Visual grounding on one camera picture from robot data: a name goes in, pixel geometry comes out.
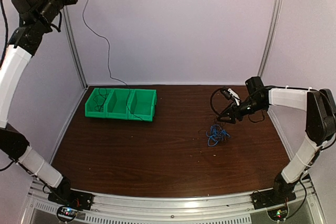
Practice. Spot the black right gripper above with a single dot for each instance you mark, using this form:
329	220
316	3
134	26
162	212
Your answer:
233	110

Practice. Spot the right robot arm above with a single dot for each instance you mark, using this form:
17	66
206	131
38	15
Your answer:
318	125

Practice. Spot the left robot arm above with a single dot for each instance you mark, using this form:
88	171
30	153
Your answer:
36	19

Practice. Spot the green plastic bin right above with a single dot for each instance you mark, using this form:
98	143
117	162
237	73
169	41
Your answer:
141	104

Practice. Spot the green plastic bin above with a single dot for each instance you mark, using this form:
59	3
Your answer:
116	104
94	106
141	104

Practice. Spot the green plastic bin middle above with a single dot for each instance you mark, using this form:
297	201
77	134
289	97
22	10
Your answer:
116	104

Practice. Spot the green plastic bin left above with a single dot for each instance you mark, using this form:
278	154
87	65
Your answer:
94	106

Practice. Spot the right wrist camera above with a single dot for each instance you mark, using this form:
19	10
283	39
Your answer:
230	94

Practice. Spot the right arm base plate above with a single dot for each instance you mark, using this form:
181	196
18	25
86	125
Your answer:
269	198

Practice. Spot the aluminium front rail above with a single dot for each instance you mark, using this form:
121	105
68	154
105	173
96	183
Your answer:
232	208

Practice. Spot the right aluminium frame post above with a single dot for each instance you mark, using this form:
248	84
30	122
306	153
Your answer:
275	14

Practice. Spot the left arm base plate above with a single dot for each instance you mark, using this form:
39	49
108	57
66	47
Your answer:
77	199

